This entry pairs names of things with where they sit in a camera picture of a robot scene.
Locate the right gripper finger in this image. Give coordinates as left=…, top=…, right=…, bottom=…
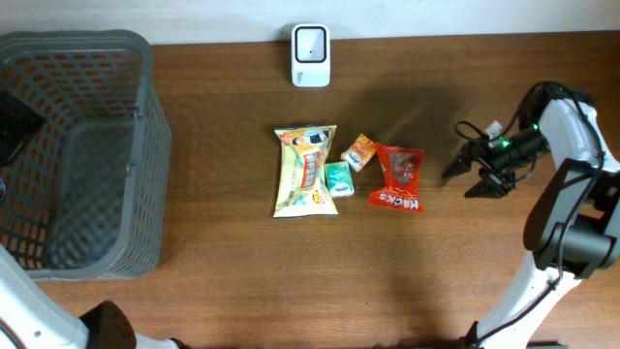
left=442, top=147, right=473, bottom=178
left=464, top=177, right=509, bottom=199

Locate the red Hacks candy bag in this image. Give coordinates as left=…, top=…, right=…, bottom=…
left=368, top=143, right=424, bottom=212

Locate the orange tissue pack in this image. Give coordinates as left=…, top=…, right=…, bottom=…
left=341, top=134, right=376, bottom=172

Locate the green tissue pack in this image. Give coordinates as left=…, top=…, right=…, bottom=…
left=325, top=161, right=355, bottom=198

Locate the yellow snack bag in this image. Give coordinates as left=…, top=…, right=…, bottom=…
left=273, top=125, right=338, bottom=218

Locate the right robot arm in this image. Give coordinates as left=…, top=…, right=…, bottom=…
left=442, top=80, right=619, bottom=348

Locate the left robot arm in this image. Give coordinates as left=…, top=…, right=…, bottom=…
left=1, top=91, right=188, bottom=349

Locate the white barcode scanner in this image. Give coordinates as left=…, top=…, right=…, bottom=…
left=291, top=23, right=331, bottom=88

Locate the grey plastic mesh basket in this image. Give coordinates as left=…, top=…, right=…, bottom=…
left=1, top=30, right=171, bottom=280

